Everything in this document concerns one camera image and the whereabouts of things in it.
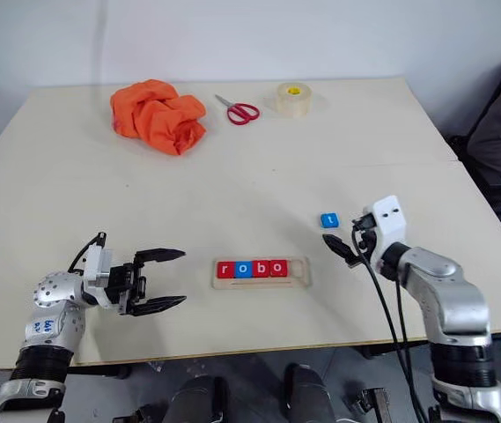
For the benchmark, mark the crumpled orange cloth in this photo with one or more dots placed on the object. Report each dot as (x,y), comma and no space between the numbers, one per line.
(157,119)

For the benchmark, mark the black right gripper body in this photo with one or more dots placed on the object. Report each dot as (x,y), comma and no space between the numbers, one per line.
(366,240)

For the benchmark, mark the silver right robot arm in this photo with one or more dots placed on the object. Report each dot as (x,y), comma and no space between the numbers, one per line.
(457,304)

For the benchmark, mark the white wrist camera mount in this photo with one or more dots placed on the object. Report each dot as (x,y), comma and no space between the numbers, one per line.
(96,269)
(388,222)

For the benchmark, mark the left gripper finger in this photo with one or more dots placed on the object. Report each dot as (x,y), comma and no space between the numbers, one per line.
(157,305)
(159,254)

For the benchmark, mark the red letter o tile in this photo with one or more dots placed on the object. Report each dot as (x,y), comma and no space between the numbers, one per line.
(278,268)

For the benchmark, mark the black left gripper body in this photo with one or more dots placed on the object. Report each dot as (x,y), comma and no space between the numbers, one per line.
(122,284)

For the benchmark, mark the dark rounded shape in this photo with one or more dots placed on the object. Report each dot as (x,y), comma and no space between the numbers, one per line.
(309,392)

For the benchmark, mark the red letter r tile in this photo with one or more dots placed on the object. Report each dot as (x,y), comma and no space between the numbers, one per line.
(226,269)

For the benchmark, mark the blue letter o tile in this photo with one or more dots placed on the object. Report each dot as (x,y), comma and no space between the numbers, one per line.
(242,269)

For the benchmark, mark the clear tape roll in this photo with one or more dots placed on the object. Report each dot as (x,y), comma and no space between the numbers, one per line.
(293,103)

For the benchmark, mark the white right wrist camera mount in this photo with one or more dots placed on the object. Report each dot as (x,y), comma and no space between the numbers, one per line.
(388,222)

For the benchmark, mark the blue letter t tile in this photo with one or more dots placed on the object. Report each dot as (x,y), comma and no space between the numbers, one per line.
(330,220)

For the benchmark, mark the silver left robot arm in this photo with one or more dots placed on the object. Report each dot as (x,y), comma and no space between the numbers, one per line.
(49,321)

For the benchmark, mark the wooden letter tile tray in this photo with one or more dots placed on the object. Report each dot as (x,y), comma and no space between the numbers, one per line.
(298,275)

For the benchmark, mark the red letter b tile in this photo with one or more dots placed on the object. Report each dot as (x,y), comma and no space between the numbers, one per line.
(260,269)

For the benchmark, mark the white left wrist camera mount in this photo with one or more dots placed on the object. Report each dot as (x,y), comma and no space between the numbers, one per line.
(96,269)

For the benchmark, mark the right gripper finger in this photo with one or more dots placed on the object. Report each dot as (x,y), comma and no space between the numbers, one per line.
(338,247)

